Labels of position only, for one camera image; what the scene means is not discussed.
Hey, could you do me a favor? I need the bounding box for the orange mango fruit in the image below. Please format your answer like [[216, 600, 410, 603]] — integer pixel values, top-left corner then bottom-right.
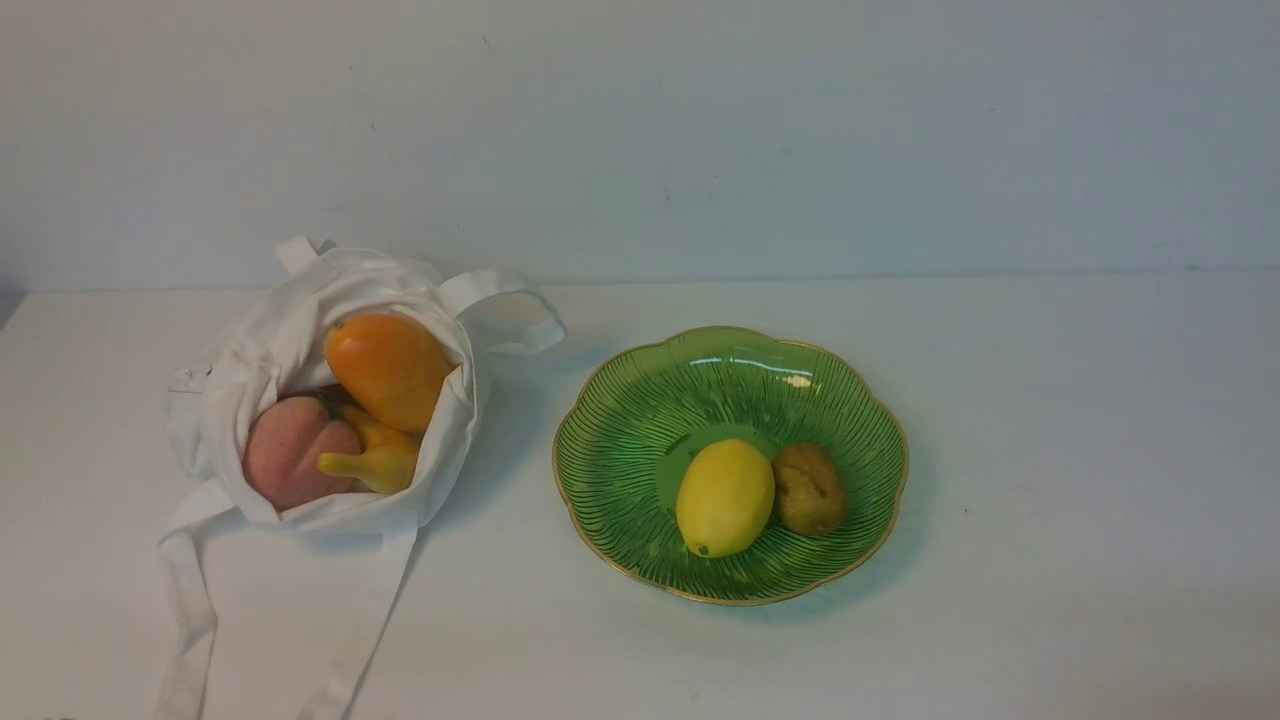
[[323, 313, 454, 436]]

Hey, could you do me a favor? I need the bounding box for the brown kiwi fruit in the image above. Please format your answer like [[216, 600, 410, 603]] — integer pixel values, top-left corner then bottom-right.
[[772, 443, 849, 537]]

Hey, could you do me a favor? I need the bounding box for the yellow pear fruit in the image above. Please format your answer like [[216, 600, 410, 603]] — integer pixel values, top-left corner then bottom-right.
[[316, 404, 420, 495]]

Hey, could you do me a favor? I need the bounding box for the white cloth tote bag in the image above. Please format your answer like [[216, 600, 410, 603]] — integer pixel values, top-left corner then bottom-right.
[[154, 236, 566, 719]]

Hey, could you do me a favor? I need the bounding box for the pink peach fruit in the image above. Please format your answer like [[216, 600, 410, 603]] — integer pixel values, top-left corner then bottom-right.
[[243, 395, 362, 512]]

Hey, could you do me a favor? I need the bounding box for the green glass ribbed plate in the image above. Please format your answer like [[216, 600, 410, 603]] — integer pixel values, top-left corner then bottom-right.
[[552, 325, 910, 606]]

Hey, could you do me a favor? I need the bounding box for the yellow lemon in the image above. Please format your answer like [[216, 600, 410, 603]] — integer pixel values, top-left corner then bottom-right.
[[675, 438, 776, 559]]

